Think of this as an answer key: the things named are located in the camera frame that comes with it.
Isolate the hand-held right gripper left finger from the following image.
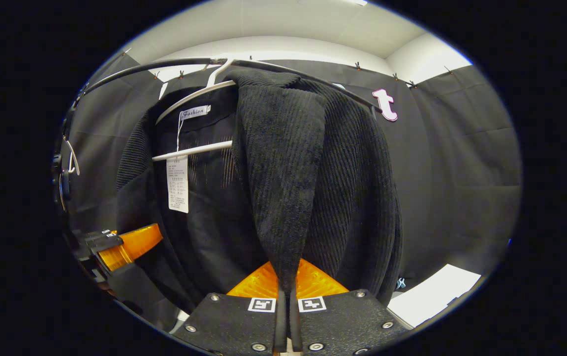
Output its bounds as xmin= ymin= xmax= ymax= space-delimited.
xmin=171 ymin=261 xmax=287 ymax=356

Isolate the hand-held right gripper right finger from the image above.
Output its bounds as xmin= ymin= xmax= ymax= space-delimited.
xmin=288 ymin=258 xmax=409 ymax=356

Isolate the white plastic hanger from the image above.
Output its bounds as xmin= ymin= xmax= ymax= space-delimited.
xmin=65 ymin=140 xmax=81 ymax=177
xmin=151 ymin=58 xmax=238 ymax=163

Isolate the black corduroy jacket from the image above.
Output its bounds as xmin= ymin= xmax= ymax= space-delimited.
xmin=115 ymin=67 xmax=404 ymax=317

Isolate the black metal clothes rack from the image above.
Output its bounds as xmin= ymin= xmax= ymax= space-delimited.
xmin=68 ymin=56 xmax=384 ymax=115

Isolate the white flat board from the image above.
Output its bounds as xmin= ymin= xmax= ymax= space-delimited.
xmin=387 ymin=264 xmax=483 ymax=328

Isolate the black backdrop cloth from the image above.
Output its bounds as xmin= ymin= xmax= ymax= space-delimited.
xmin=63 ymin=49 xmax=522 ymax=292

